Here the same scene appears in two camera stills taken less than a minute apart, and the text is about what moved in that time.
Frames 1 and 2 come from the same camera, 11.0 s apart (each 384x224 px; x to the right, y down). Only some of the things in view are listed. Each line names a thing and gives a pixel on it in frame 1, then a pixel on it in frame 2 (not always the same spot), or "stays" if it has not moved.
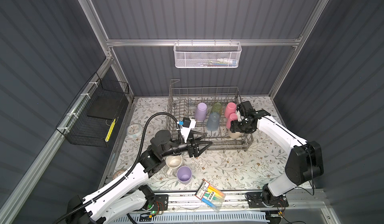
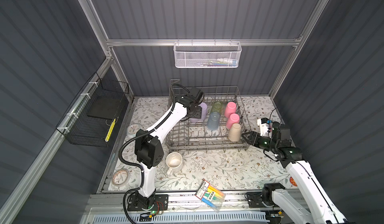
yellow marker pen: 110,131 stays
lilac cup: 200,113 stays
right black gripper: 234,127 → 253,136
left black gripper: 192,150 → 198,112
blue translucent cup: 213,122 stays
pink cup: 233,116 stays
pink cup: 230,108 stays
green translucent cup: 217,107 stays
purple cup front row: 184,174 → 193,120
